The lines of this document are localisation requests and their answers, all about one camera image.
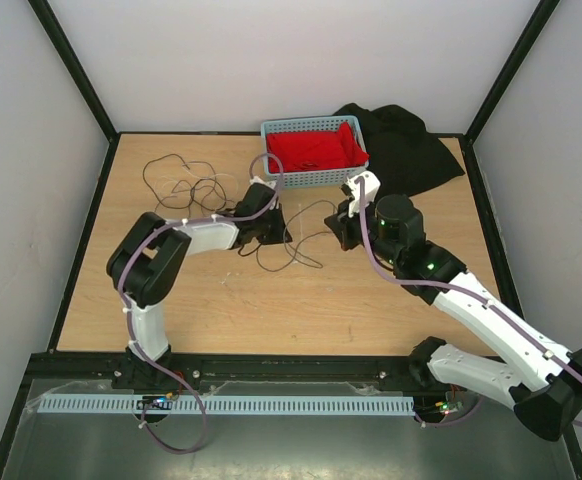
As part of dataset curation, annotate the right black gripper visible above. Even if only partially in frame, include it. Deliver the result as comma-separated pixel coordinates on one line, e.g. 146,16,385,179
326,192,401,267

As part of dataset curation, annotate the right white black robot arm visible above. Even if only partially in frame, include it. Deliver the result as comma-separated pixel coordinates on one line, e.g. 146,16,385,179
324,195,582,441

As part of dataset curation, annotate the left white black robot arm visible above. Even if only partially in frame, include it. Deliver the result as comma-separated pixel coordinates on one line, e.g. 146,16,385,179
106,182,285,388

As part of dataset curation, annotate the red cloth in basket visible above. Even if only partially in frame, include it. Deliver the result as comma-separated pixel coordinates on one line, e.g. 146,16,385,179
265,123,369,173

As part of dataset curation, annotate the black cloth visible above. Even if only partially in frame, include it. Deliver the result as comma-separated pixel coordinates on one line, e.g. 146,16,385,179
336,103,464,199

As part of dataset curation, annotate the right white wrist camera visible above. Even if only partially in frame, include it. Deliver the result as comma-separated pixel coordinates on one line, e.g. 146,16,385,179
341,171,381,218

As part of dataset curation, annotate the light blue slotted cable duct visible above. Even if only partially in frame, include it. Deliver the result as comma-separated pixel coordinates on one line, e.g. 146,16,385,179
37,394,414,417

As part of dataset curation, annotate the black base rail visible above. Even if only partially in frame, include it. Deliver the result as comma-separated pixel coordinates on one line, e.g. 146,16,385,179
25,352,452,395

